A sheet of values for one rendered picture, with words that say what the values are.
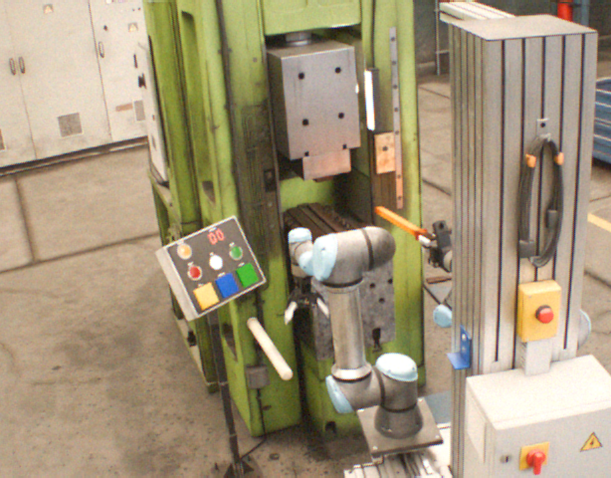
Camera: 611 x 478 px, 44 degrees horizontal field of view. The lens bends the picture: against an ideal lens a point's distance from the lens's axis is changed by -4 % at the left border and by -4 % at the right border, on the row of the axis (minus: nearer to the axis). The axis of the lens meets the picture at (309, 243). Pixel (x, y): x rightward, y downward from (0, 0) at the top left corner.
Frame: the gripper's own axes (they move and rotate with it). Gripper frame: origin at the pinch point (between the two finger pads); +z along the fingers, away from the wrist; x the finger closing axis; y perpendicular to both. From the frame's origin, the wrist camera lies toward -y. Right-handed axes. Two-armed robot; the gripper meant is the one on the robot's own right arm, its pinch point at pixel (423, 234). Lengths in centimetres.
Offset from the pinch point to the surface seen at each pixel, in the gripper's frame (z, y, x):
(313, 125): 40, -37, -23
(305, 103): 40, -47, -26
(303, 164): 41, -23, -29
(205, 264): 25, 1, -77
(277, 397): 59, 90, -49
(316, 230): 54, 11, -22
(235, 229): 36, -5, -61
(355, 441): 36, 111, -22
